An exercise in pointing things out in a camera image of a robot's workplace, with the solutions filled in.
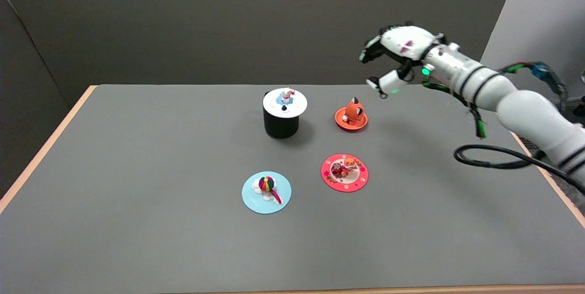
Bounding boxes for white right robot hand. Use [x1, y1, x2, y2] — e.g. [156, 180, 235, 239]
[359, 24, 446, 99]

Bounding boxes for white cup lid with figurine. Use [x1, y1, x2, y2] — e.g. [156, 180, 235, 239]
[263, 87, 308, 118]

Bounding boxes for orange cup lid with fox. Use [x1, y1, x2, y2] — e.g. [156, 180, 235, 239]
[335, 97, 368, 132]

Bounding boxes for red cup lid with figurine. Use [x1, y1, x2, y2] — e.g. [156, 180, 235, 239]
[321, 154, 369, 192]

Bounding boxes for black cup with teal inside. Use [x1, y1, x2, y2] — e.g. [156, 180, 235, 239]
[264, 109, 300, 139]

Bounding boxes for light blue lid, rainbow ball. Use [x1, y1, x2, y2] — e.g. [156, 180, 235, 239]
[241, 171, 292, 215]

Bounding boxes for black cable bundle, green wrap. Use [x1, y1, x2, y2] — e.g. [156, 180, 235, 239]
[422, 61, 570, 139]

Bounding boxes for thick black cable loop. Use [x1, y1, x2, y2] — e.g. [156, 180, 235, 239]
[453, 144, 585, 194]

